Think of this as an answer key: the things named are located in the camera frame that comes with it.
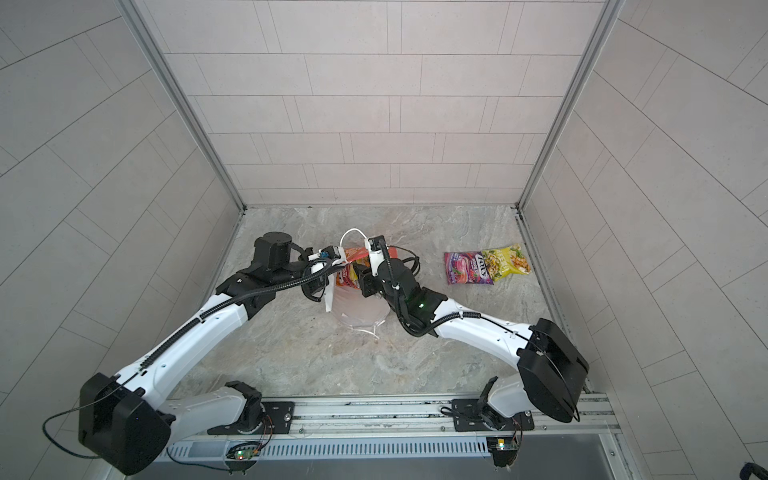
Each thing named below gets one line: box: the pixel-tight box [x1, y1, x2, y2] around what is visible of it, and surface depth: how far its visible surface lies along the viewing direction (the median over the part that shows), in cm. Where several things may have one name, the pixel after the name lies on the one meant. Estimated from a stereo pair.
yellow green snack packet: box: [482, 243, 532, 283], surface depth 98 cm
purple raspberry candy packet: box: [444, 251, 494, 285], surface depth 98 cm
